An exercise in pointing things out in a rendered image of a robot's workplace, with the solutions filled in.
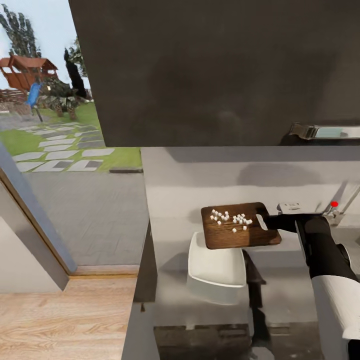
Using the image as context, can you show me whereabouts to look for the cutting board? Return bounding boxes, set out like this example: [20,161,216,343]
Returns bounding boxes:
[201,202,282,250]

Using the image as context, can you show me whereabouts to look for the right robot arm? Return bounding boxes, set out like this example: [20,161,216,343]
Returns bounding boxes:
[263,201,360,360]

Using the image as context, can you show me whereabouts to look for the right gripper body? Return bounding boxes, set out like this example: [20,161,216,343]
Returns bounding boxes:
[266,214,291,232]

